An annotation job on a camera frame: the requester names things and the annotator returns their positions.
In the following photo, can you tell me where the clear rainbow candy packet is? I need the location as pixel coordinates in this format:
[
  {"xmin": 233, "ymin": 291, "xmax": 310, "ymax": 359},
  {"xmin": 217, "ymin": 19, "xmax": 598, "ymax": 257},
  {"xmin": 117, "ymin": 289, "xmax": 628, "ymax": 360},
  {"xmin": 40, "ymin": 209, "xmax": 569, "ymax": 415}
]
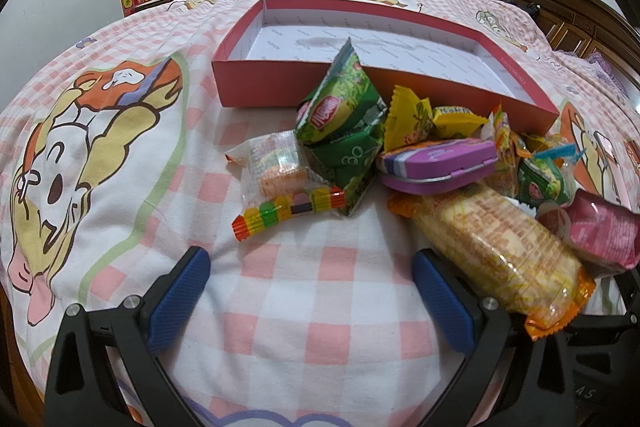
[{"xmin": 224, "ymin": 130, "xmax": 346, "ymax": 242}]

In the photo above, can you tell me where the clear blue-edged snack packet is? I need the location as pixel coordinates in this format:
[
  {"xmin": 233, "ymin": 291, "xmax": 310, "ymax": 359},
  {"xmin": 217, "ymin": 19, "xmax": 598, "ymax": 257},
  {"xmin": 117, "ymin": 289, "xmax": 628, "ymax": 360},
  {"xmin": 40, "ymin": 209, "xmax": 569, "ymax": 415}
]
[{"xmin": 524, "ymin": 134, "xmax": 586, "ymax": 176}]

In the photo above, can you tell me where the dark wooden headboard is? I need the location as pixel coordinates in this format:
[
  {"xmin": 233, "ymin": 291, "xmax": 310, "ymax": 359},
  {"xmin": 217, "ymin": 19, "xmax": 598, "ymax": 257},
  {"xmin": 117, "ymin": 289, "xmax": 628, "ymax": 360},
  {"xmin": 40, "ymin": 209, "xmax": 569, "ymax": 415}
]
[{"xmin": 501, "ymin": 0, "xmax": 639, "ymax": 83}]

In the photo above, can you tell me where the pink shallow cardboard box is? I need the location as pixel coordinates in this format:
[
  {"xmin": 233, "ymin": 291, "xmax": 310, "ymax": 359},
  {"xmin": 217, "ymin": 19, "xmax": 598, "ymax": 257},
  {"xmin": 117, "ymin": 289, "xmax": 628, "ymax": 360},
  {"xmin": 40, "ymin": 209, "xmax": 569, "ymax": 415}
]
[{"xmin": 211, "ymin": 0, "xmax": 561, "ymax": 138}]

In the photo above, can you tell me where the purple candy tin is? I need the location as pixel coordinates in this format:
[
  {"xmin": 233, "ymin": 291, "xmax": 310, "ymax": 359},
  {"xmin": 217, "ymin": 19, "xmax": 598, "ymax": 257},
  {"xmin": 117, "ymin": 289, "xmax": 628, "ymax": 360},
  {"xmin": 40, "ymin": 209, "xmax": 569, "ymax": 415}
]
[{"xmin": 376, "ymin": 138, "xmax": 498, "ymax": 195}]

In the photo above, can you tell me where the green pea snack bag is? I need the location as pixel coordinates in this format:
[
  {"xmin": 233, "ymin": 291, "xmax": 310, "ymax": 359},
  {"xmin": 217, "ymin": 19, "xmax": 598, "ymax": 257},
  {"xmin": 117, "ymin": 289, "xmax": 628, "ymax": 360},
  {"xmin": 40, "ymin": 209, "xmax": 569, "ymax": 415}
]
[{"xmin": 516, "ymin": 157, "xmax": 570, "ymax": 207}]

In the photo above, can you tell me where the dark green snack bag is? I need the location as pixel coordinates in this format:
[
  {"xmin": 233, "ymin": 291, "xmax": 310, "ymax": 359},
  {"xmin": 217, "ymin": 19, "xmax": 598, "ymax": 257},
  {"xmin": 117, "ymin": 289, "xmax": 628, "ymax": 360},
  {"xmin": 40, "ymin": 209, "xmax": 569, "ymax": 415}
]
[{"xmin": 304, "ymin": 118, "xmax": 383, "ymax": 216}]

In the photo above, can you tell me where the orange rice cracker pack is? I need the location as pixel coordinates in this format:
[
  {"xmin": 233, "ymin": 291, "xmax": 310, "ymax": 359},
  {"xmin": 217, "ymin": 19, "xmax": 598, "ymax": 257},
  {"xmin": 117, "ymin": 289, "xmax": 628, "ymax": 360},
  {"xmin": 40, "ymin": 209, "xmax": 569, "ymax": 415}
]
[{"xmin": 387, "ymin": 183, "xmax": 596, "ymax": 340}]

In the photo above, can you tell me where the burger gummy packet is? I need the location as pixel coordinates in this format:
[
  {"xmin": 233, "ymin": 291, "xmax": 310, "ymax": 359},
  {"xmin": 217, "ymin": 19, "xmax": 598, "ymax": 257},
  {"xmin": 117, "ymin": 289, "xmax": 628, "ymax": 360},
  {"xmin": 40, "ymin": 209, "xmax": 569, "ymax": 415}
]
[{"xmin": 480, "ymin": 105, "xmax": 520, "ymax": 198}]

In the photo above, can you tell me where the green triangular snack bag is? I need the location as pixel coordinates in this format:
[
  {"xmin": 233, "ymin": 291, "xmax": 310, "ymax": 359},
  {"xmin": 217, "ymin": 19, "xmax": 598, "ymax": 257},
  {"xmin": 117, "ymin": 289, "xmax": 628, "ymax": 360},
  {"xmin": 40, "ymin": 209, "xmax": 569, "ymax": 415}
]
[{"xmin": 294, "ymin": 39, "xmax": 386, "ymax": 144}]

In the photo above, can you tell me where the yellow candy wrapper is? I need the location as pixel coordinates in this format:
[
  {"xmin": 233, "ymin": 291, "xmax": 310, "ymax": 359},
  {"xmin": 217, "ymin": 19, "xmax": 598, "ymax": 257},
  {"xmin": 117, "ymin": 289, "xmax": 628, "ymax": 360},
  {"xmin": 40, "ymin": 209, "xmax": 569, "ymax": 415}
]
[
  {"xmin": 433, "ymin": 106, "xmax": 488, "ymax": 139},
  {"xmin": 383, "ymin": 86, "xmax": 433, "ymax": 153}
]

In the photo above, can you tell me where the pink peach jelly pouch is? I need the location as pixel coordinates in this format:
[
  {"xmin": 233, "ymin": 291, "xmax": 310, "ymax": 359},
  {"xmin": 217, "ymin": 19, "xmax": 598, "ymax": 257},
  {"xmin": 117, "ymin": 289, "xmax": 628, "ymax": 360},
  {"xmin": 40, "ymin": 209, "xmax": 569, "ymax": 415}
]
[{"xmin": 536, "ymin": 190, "xmax": 639, "ymax": 277}]

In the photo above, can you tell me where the pink checkered cartoon bedsheet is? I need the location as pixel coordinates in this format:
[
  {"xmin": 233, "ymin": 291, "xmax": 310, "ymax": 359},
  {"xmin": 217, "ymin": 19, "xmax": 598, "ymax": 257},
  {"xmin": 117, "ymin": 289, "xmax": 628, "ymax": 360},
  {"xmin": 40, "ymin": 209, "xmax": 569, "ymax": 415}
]
[{"xmin": 1, "ymin": 0, "xmax": 639, "ymax": 426}]

